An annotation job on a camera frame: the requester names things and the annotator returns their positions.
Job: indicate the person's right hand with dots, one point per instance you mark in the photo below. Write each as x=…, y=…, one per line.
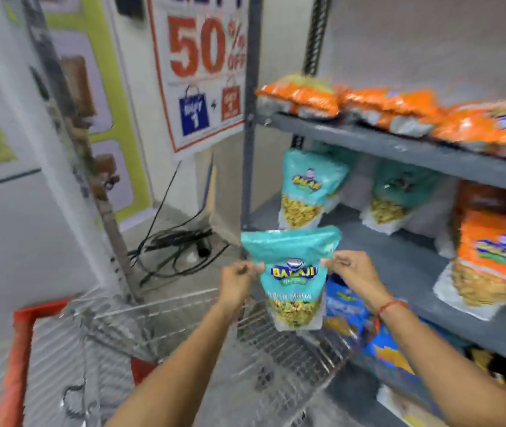
x=359, y=276

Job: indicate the person's left hand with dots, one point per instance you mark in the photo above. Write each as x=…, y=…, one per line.
x=234, y=286

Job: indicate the person's right fingers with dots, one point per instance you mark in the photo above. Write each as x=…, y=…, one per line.
x=335, y=261

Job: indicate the person's left fingers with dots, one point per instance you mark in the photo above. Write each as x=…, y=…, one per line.
x=249, y=267

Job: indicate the teal snack packet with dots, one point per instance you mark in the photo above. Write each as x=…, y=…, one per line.
x=308, y=186
x=395, y=191
x=292, y=255

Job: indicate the person's left forearm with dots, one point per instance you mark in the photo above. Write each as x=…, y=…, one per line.
x=177, y=373

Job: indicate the person's right forearm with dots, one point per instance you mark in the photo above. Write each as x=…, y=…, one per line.
x=448, y=373

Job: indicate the blue snack packet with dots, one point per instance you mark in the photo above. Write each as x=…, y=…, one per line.
x=388, y=349
x=344, y=306

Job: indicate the red thread wristband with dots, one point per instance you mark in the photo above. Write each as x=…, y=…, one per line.
x=385, y=307

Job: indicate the grey metal shelf rack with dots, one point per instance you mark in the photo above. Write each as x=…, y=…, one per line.
x=413, y=151

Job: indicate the orange snack packet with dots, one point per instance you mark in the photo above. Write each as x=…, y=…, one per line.
x=391, y=106
x=302, y=95
x=488, y=124
x=493, y=257

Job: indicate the white snack packet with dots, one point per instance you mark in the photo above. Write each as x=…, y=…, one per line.
x=406, y=409

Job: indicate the yellow black snack packet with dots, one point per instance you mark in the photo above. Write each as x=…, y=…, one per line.
x=502, y=369

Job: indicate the white red sale poster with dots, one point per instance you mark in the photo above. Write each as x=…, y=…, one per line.
x=204, y=62

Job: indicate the green framed wall poster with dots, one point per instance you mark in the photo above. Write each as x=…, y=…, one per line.
x=101, y=106

